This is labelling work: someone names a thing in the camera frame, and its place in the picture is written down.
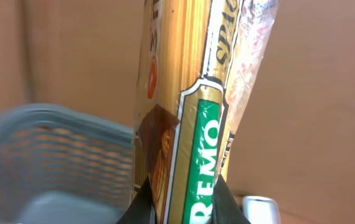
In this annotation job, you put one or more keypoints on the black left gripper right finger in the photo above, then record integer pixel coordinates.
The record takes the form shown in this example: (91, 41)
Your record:
(225, 209)

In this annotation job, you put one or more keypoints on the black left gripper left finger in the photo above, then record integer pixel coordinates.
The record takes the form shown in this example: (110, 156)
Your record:
(141, 210)

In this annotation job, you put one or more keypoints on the San Remo spaghetti pack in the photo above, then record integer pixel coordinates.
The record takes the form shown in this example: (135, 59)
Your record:
(198, 64)

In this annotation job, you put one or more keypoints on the white barcode scanner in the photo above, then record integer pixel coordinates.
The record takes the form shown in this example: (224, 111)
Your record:
(260, 210)

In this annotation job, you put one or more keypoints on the grey plastic basket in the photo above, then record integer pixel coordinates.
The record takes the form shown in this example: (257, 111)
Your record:
(61, 166)

